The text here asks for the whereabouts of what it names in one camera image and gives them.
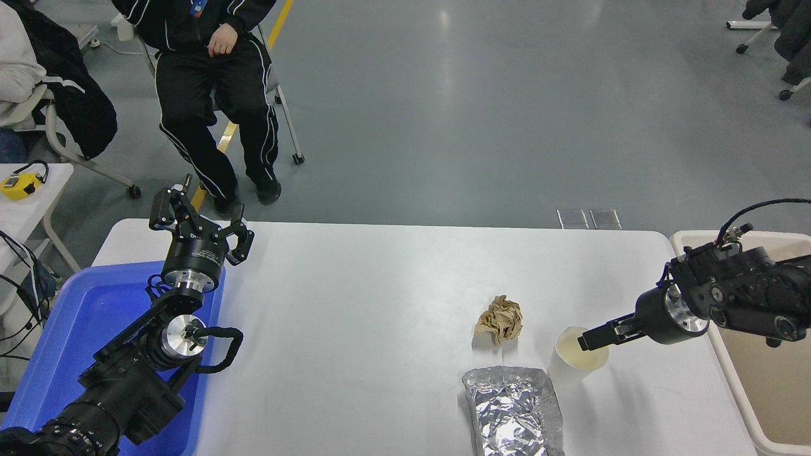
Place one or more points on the person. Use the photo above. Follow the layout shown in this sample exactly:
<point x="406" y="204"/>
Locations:
<point x="795" y="38"/>
<point x="16" y="63"/>

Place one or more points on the person's left hand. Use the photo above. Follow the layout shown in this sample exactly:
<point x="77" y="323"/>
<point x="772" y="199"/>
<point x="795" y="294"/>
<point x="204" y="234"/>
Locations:
<point x="223" y="41"/>

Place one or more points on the blue plastic tray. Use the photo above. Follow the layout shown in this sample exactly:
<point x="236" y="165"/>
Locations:
<point x="82" y="316"/>

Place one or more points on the beige frame wheeled chair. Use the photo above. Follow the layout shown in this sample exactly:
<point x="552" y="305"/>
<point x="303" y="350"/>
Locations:
<point x="134" y="190"/>

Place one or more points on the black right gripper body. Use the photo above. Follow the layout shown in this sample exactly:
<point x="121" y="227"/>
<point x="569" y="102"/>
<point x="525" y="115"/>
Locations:
<point x="654" y="316"/>

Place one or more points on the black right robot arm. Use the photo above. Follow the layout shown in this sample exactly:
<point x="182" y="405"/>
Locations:
<point x="754" y="297"/>

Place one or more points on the white paper cup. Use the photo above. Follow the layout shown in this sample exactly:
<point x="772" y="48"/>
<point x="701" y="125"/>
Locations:
<point x="570" y="367"/>

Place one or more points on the crumpled tan paper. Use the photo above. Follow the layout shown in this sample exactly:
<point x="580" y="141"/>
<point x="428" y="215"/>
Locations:
<point x="500" y="320"/>

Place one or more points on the black jacket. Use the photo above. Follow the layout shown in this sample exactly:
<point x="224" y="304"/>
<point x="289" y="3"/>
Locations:
<point x="76" y="107"/>

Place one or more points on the silver foil tray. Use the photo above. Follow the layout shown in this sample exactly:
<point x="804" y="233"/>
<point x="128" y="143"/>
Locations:
<point x="510" y="411"/>

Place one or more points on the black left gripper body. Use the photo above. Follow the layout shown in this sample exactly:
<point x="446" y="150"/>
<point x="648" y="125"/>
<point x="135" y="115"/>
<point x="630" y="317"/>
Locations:
<point x="193" y="256"/>

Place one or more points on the white side table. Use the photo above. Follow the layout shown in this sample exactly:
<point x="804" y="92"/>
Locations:
<point x="25" y="215"/>

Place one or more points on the large pale bin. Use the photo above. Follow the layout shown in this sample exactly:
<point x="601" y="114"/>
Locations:
<point x="766" y="380"/>

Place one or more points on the grey wheeled chair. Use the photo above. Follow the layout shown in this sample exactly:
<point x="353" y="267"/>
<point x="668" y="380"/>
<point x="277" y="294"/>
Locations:
<point x="288" y="126"/>

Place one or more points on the white wheeled chair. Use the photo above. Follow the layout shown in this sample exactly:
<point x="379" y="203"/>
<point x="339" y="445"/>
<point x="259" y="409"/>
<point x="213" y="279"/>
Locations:
<point x="754" y="25"/>

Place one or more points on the yellow handheld device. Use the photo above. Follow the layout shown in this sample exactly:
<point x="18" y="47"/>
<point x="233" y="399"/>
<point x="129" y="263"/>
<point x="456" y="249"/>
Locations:
<point x="19" y="187"/>

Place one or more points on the metal floor plate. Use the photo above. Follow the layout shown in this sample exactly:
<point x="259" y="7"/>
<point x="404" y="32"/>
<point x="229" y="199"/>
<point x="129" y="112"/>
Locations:
<point x="573" y="219"/>
<point x="606" y="219"/>

